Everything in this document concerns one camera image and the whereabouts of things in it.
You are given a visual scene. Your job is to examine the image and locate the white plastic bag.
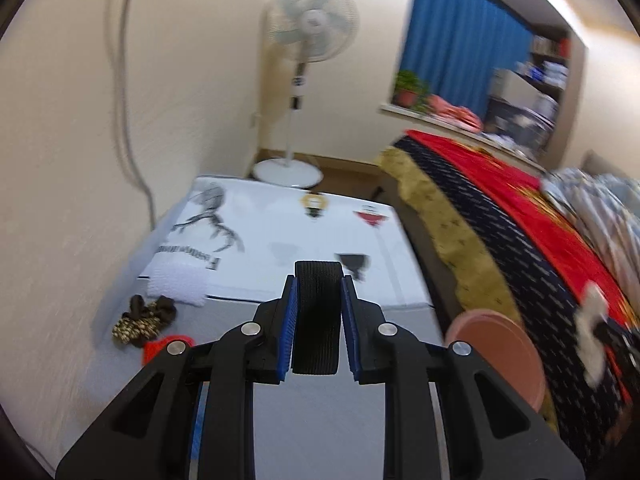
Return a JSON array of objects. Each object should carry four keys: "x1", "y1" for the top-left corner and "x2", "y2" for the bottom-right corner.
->
[{"x1": 574, "y1": 282, "x2": 608, "y2": 390}]

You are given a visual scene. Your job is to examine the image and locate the purple textured cloth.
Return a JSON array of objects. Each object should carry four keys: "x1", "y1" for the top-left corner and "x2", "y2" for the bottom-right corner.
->
[{"x1": 146, "y1": 252, "x2": 208, "y2": 307}]

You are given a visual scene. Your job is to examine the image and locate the pink plastic trash bin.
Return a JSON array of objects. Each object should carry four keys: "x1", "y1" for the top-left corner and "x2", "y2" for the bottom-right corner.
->
[{"x1": 445, "y1": 309, "x2": 546, "y2": 412}]

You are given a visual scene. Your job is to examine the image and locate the red paper piece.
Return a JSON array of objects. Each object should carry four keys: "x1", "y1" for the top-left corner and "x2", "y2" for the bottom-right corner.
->
[{"x1": 142, "y1": 335, "x2": 195, "y2": 366}]

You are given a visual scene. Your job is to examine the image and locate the leopard print scrunchie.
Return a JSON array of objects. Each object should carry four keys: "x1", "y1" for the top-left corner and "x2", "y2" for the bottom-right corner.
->
[{"x1": 112, "y1": 295, "x2": 177, "y2": 348}]

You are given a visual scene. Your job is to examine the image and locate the striped blue grey duvet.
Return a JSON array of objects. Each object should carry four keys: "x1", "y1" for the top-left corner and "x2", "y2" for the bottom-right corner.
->
[{"x1": 540, "y1": 168, "x2": 640, "y2": 311}]

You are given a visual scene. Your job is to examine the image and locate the bed with red blanket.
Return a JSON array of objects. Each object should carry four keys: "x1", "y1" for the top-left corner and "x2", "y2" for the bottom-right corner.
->
[{"x1": 378, "y1": 131, "x2": 639, "y2": 468}]

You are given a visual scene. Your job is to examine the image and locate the low table with cloth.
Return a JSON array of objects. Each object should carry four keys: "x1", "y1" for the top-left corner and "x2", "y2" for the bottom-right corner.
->
[{"x1": 60, "y1": 174, "x2": 452, "y2": 480}]

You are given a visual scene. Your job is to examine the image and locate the wooden bookshelf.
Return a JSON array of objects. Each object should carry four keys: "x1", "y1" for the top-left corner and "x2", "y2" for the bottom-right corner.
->
[{"x1": 522, "y1": 24, "x2": 587, "y2": 169}]

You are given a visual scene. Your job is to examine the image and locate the dark plastic storage bin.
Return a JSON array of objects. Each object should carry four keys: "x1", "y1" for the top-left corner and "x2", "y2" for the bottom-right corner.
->
[{"x1": 484, "y1": 98, "x2": 554, "y2": 154}]

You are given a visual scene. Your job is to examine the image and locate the pink folded clothes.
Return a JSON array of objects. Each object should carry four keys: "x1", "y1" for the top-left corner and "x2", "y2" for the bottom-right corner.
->
[{"x1": 427, "y1": 94, "x2": 484, "y2": 133}]

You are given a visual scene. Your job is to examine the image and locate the grey storage box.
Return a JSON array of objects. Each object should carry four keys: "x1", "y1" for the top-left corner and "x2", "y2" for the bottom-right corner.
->
[{"x1": 489, "y1": 68, "x2": 540, "y2": 110}]

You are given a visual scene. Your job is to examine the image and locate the potted green plant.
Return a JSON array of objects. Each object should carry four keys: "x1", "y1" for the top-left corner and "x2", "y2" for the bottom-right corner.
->
[{"x1": 392, "y1": 70, "x2": 430, "y2": 110}]

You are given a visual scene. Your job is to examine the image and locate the blue curtain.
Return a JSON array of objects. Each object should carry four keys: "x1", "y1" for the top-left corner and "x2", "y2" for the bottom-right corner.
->
[{"x1": 399, "y1": 0, "x2": 533, "y2": 117}]

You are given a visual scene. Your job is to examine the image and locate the white standing fan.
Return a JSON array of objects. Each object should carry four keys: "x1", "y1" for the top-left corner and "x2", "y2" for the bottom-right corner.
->
[{"x1": 252, "y1": 0, "x2": 358, "y2": 190}]

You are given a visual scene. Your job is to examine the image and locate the grey wall cable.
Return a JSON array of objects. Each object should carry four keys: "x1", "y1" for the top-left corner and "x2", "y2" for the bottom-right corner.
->
[{"x1": 106, "y1": 0, "x2": 158, "y2": 231}]

